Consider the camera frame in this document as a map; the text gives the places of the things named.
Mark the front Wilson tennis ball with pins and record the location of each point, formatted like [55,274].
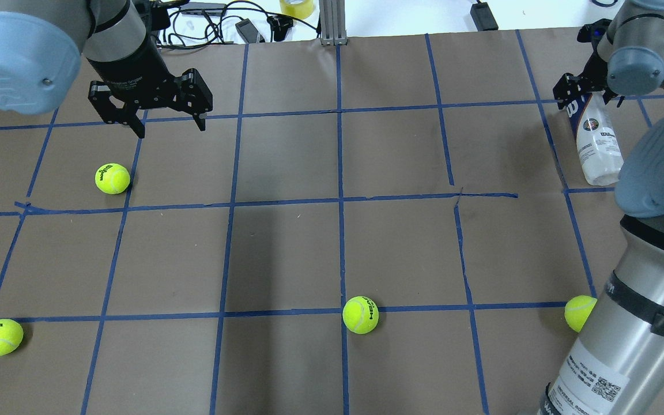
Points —
[112,178]

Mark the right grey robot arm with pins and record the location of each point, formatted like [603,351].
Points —
[616,365]

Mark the yellow tape roll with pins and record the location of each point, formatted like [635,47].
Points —
[300,9]

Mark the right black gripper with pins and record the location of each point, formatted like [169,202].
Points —
[575,87]

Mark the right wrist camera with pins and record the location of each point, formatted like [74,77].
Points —
[593,33]

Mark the centre Head tennis ball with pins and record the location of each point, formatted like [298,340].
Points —
[360,315]

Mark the aluminium frame post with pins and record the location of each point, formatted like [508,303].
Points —
[332,21]

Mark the black power adapter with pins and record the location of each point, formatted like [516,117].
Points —
[482,17]

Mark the clear tennis ball can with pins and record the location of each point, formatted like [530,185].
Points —
[595,140]

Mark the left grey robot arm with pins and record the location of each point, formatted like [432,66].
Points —
[43,44]

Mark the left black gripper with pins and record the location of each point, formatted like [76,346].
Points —
[131,71]

